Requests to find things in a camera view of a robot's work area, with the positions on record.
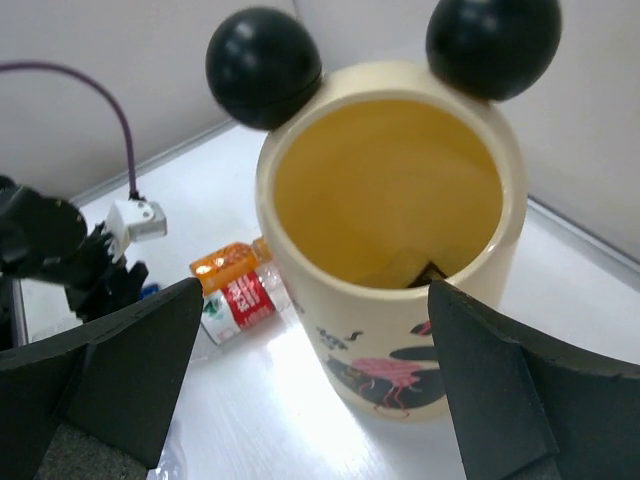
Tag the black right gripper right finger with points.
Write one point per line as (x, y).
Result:
(526, 405)

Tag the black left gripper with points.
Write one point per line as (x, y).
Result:
(102, 283)

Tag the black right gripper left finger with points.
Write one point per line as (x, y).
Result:
(97, 401)

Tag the orange label plastic bottle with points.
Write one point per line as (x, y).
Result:
(216, 270)

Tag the red label plastic bottle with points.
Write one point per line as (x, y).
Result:
(244, 303)

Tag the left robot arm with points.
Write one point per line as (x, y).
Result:
(47, 240)

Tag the cream cat-print bin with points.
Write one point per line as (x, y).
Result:
(377, 180)

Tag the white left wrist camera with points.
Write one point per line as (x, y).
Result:
(133, 221)

